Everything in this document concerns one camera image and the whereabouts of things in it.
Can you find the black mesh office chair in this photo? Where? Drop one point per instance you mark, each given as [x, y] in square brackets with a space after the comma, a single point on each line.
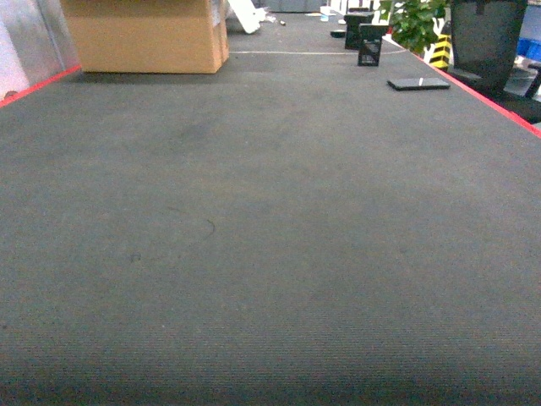
[484, 37]

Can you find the green potted plant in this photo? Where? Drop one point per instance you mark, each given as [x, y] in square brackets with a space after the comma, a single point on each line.
[412, 22]

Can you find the black stand box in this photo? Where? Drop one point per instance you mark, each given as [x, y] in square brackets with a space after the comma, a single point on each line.
[353, 21]
[370, 43]

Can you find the black smartphone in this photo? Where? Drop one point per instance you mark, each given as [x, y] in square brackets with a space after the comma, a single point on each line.
[418, 84]

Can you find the white object on table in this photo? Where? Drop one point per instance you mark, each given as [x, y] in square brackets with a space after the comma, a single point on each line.
[245, 14]

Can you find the yellow black striped post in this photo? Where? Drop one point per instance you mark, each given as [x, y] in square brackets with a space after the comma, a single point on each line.
[441, 55]

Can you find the large cardboard box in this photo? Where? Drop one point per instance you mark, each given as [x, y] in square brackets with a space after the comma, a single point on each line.
[148, 37]

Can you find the near black stand box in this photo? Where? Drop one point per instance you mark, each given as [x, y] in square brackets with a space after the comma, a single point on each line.
[370, 43]

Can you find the far black stand box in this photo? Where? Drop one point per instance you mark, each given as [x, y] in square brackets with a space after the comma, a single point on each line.
[353, 21]

